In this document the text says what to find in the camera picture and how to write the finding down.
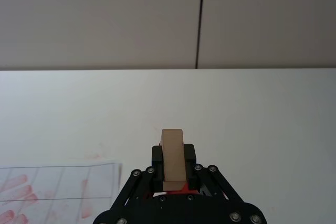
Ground white gridded paper, red prints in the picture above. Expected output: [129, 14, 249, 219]
[0, 158, 123, 224]

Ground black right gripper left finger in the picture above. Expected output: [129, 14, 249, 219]
[93, 144, 165, 224]

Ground pale wooden stamp block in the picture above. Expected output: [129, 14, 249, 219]
[159, 129, 197, 196]

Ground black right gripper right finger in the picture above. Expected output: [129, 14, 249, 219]
[183, 143, 267, 224]

